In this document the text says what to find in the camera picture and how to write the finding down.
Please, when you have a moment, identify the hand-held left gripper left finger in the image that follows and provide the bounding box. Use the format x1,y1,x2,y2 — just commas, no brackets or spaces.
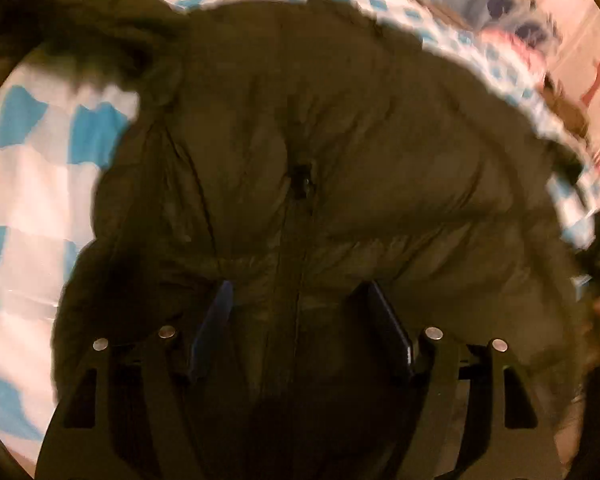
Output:
34,280,236,480

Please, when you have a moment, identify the white wardrobe with tree decal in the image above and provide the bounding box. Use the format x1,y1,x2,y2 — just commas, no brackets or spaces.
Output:
540,0,600,171

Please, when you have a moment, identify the olive yellow cloth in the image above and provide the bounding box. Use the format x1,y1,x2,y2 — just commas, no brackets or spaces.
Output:
545,82,590,138

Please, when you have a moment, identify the dark olive puffer jacket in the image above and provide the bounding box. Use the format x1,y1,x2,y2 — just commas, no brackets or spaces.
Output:
10,0,600,480

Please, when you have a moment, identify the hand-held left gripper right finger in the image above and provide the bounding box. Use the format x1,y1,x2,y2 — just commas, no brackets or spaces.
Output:
352,280,563,480

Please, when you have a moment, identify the pink cloth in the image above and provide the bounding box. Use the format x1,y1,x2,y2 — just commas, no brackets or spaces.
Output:
480,27,548,78

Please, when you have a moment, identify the blue white checkered blanket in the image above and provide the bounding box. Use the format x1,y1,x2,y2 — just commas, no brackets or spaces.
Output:
0,0,600,456

